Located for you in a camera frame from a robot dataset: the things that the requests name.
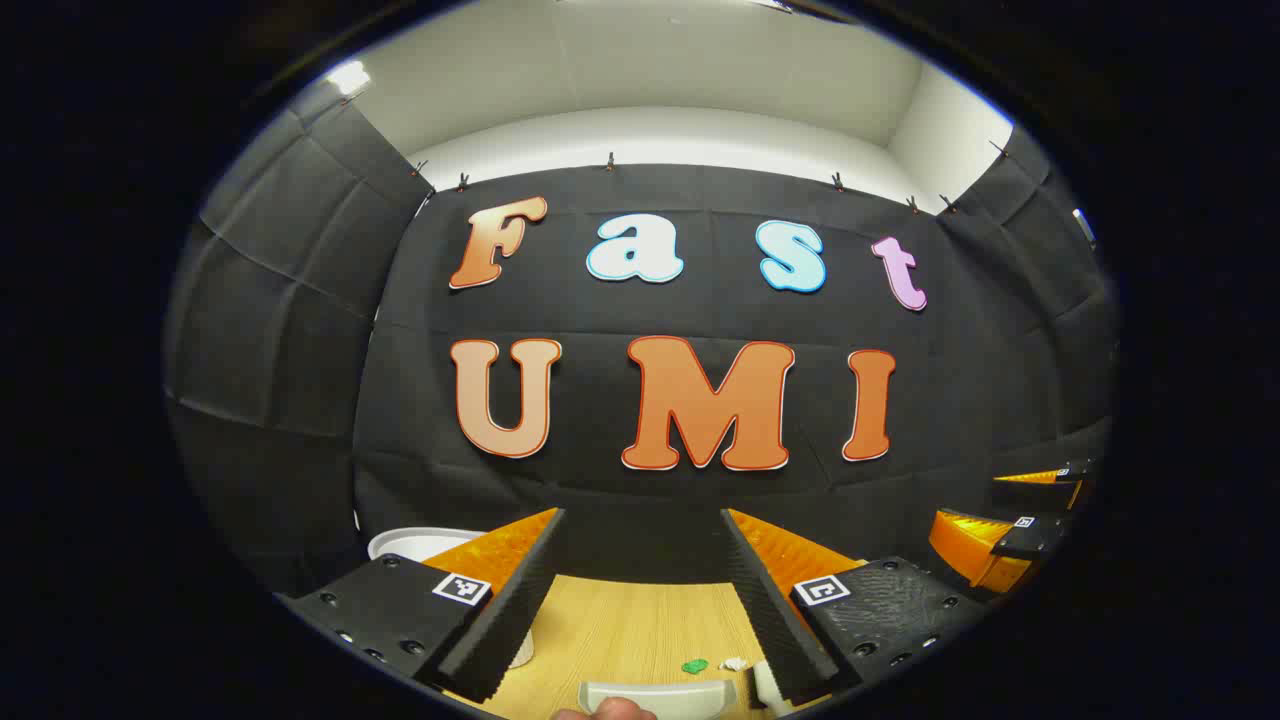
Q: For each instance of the white paper ball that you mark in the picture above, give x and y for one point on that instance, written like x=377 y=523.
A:
x=734 y=663

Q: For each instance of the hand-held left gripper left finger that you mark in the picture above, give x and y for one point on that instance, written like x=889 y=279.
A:
x=505 y=610

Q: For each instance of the wooden desktop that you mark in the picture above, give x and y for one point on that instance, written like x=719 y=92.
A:
x=630 y=630

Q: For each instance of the small grey broom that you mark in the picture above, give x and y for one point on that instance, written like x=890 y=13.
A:
x=770 y=685

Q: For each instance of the grey translucent dustpan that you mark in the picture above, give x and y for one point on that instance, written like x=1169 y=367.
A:
x=690 y=697

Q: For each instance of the green paper ball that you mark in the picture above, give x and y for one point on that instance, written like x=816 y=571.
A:
x=695 y=666

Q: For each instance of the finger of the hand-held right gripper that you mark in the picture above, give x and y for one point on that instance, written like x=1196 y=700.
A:
x=1030 y=490
x=975 y=550

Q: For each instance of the ceiling light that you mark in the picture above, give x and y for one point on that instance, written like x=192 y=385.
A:
x=348 y=75

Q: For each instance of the white ribbed garbage bin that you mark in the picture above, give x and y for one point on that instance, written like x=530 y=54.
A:
x=410 y=543

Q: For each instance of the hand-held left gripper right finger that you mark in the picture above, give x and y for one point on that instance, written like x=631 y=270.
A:
x=765 y=610

